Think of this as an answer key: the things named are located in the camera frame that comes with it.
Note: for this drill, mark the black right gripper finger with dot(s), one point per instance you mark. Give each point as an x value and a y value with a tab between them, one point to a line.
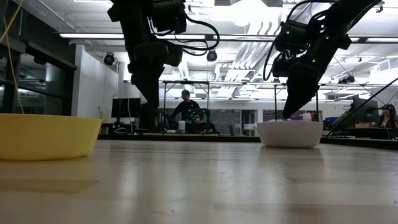
289	107
303	81

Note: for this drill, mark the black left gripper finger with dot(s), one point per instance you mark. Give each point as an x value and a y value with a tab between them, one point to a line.
149	84
152	99

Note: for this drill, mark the yellow plastic bowl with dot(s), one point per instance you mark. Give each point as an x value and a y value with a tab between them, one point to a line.
46	137

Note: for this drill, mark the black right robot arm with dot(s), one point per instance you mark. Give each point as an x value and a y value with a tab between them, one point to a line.
348	18

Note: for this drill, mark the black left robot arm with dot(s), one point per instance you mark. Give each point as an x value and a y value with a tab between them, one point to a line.
133	25

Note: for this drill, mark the black computer monitor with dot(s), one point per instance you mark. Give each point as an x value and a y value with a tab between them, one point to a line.
126	107
365	110

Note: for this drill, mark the white plastic bowl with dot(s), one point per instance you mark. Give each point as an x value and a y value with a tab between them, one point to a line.
289	135

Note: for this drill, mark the black ceiling device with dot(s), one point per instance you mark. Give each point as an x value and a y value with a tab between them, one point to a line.
346	80

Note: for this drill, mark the white plastic bottle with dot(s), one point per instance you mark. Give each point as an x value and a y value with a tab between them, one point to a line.
182	127

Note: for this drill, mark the blue storage bin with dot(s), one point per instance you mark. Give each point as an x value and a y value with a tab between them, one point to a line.
332	119

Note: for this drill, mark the small yellow object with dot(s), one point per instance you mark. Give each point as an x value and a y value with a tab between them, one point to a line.
103	117

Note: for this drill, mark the black background frame stand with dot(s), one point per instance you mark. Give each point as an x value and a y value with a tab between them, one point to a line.
164	93
275	102

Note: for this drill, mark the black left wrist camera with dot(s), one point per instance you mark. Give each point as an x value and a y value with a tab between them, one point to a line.
174	54

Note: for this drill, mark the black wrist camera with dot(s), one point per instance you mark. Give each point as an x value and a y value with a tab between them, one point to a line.
290	35
174	54

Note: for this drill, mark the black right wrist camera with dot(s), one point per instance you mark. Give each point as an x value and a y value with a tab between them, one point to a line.
290	35

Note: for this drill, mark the black ceiling camera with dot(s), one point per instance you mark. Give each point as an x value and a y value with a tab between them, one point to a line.
109	59
211	56

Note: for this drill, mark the black aluminium table frame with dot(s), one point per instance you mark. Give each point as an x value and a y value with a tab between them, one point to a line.
202	137

